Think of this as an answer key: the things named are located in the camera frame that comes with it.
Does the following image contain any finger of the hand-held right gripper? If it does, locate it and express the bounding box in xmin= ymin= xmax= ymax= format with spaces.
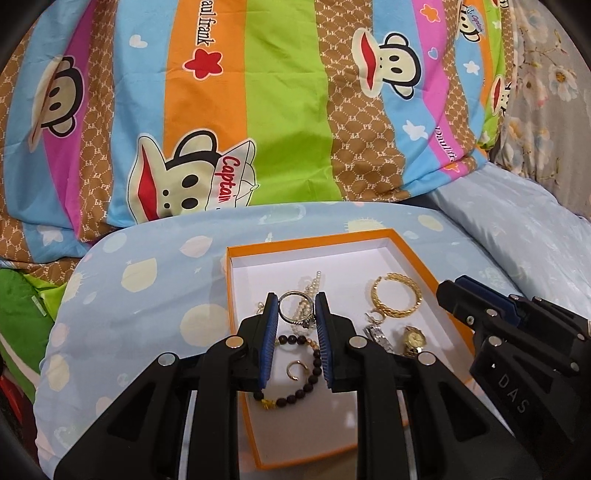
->
xmin=455 ymin=275 xmax=591 ymax=365
xmin=438 ymin=279 xmax=591 ymax=446

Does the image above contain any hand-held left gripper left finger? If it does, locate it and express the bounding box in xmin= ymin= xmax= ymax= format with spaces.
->
xmin=54 ymin=293 xmax=280 ymax=480

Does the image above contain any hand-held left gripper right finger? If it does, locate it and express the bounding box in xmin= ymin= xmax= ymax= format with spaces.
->
xmin=315 ymin=293 xmax=541 ymax=480

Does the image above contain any black bead bracelet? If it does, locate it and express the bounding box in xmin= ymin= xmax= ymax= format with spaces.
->
xmin=253 ymin=333 xmax=326 ymax=411

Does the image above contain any silver ring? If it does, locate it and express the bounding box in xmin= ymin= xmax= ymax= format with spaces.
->
xmin=278 ymin=291 xmax=319 ymax=324

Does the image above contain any silver watch band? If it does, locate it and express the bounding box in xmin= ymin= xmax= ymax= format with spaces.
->
xmin=362 ymin=324 xmax=393 ymax=355

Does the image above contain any orange cardboard box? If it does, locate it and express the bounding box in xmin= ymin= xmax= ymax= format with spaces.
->
xmin=225 ymin=230 xmax=476 ymax=472

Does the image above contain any gold wristwatch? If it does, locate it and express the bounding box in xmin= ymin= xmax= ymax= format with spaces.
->
xmin=399 ymin=325 xmax=432 ymax=358

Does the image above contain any pearl and gold jewelry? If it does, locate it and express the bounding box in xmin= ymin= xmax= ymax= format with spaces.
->
xmin=288 ymin=271 xmax=324 ymax=335

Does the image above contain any pale blue pillow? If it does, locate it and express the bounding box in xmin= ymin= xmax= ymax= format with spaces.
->
xmin=434 ymin=164 xmax=591 ymax=319

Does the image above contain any light blue patterned pillow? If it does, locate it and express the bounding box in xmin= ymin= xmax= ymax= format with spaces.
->
xmin=37 ymin=200 xmax=485 ymax=480

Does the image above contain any grey floral cloth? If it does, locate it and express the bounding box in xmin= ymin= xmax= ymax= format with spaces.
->
xmin=489 ymin=0 xmax=591 ymax=217

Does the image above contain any green cloth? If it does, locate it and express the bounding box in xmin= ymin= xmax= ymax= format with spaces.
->
xmin=0 ymin=268 xmax=70 ymax=402

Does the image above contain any colourful striped printed blanket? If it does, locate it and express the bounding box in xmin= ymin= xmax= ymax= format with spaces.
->
xmin=0 ymin=0 xmax=518 ymax=278

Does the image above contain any gold braided bracelet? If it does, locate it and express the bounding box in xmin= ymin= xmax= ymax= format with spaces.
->
xmin=370 ymin=272 xmax=423 ymax=320

